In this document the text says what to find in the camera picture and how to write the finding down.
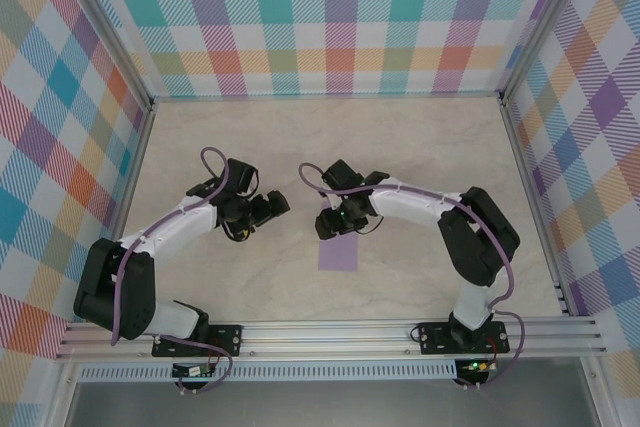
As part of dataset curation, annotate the purple paper sheet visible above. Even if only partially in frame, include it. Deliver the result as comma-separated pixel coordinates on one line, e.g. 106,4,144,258
318,198,360,272

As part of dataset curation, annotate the grey metal panel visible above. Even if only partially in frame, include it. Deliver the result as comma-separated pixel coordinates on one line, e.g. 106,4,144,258
64,380,601,427

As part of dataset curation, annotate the purple cable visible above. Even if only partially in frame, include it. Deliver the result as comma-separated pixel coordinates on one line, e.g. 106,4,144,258
298,162,526,391
109,146,235,395

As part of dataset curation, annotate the aluminium side rail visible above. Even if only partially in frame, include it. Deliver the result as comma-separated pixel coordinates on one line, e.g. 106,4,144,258
499,99,574,317
112,99,157,248

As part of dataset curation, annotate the thin aluminium wall rail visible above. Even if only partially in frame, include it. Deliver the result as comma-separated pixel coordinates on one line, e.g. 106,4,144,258
149,93,504,104

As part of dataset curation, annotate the wide aluminium mounting rail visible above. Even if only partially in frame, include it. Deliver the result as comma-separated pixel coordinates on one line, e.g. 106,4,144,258
54,319,609,361

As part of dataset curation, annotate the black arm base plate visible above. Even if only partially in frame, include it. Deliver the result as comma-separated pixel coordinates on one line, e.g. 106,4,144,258
151,324,245,358
417,320,510,356

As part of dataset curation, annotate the perforated metal cable tray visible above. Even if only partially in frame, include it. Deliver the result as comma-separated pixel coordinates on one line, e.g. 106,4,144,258
79,359,459,382

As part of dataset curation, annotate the aluminium corner post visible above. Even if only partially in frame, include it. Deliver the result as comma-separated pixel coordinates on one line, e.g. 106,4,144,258
58,0,156,113
497,0,591,103

